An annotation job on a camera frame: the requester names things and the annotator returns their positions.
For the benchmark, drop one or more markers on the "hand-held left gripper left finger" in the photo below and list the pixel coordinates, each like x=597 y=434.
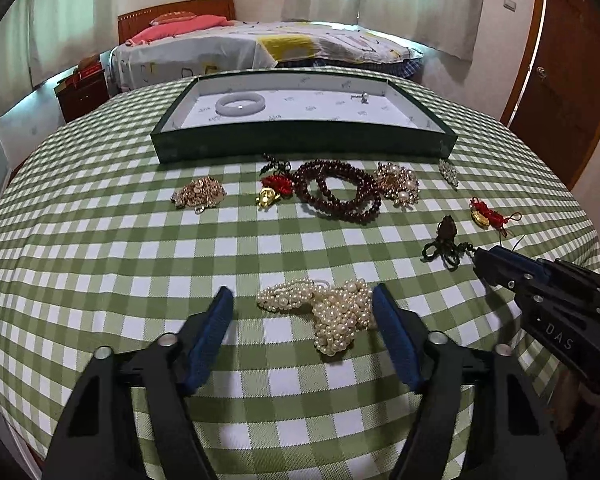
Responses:
x=210 y=340

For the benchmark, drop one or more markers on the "white wall switch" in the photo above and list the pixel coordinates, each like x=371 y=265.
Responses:
x=510 y=4

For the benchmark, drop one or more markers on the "silver crystal brooch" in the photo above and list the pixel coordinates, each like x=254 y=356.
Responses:
x=449 y=172

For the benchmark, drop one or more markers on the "red knot gold pig charm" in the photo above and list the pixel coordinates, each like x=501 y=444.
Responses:
x=275 y=186

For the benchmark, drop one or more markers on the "pink pillow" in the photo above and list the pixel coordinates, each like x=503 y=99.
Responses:
x=180 y=31

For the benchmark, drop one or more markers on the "small orange pillow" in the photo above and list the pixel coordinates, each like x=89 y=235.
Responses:
x=172 y=17

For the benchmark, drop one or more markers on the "dark green jewelry tray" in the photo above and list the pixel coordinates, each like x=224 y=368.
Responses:
x=300 y=147

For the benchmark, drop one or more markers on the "red box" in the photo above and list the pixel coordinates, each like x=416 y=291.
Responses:
x=90 y=71

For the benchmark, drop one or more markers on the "white jade bangle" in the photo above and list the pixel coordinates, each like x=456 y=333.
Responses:
x=224 y=109

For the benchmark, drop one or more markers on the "wooden headboard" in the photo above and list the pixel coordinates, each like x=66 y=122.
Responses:
x=140 y=17

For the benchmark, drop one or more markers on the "brown wooden door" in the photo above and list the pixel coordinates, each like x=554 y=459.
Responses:
x=570 y=70

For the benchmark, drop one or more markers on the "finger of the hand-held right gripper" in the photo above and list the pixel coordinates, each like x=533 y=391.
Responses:
x=500 y=275
x=522 y=262

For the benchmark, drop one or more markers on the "small silver earring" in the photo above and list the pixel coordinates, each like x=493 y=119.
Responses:
x=362 y=97

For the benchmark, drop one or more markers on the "dark wooden nightstand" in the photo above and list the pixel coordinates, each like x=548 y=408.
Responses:
x=82 y=97

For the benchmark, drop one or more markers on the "bed with patterned sheet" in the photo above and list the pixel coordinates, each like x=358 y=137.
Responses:
x=220 y=47

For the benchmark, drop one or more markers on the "red knot gold ingot charm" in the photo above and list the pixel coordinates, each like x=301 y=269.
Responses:
x=485 y=215

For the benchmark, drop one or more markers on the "gold pearl brooch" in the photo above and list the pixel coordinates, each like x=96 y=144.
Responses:
x=397 y=180

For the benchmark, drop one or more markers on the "green checkered tablecloth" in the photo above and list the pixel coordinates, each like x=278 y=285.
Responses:
x=105 y=260

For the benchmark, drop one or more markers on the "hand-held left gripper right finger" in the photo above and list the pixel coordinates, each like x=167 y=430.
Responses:
x=395 y=340

